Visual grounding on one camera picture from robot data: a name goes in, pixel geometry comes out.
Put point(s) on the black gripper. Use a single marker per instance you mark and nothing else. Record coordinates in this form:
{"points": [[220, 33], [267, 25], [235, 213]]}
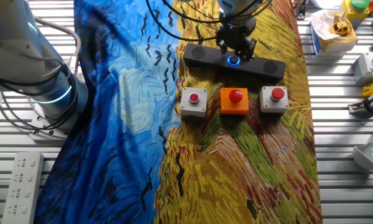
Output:
{"points": [[236, 37]]}

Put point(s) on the black speaker bar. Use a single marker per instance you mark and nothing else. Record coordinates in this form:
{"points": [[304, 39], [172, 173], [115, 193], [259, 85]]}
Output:
{"points": [[205, 56]]}

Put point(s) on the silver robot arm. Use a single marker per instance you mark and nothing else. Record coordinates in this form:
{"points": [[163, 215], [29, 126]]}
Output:
{"points": [[12, 53]]}

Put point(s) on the orange box red mushroom button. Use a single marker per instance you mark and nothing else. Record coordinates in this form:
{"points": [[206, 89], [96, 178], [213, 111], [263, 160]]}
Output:
{"points": [[233, 107]]}

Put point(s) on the grey box large red button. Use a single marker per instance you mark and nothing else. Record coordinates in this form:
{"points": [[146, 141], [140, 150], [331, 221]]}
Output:
{"points": [[273, 104]]}

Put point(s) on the grey box small red button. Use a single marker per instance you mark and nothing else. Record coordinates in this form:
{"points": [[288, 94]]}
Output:
{"points": [[193, 104]]}

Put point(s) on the black metal stand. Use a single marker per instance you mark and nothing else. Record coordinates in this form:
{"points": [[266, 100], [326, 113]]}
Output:
{"points": [[301, 11]]}

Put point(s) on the white paper sheet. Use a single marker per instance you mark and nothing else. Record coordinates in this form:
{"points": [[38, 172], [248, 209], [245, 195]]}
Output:
{"points": [[326, 3]]}

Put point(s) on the yellow toy car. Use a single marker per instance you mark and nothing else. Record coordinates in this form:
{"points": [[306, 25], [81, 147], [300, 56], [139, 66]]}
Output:
{"points": [[341, 28]]}

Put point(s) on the yellow box green button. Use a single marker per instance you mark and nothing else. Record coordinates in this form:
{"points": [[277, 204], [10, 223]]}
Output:
{"points": [[356, 9]]}

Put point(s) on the grey box green button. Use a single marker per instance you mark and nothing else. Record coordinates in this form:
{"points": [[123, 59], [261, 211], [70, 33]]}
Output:
{"points": [[363, 65]]}

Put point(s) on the metal clamp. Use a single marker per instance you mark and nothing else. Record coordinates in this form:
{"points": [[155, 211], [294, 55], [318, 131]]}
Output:
{"points": [[357, 107]]}

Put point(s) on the small yellow plastic piece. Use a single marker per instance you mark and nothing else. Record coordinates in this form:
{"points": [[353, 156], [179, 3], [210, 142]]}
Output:
{"points": [[368, 91]]}

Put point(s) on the painted wheat field cloth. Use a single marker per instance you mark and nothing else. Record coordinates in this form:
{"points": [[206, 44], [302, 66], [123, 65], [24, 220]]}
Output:
{"points": [[112, 124]]}

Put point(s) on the white power strip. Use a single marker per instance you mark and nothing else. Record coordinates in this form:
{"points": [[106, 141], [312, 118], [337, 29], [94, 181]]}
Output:
{"points": [[23, 186]]}

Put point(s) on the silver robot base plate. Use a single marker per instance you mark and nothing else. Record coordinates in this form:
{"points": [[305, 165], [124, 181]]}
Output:
{"points": [[38, 127]]}

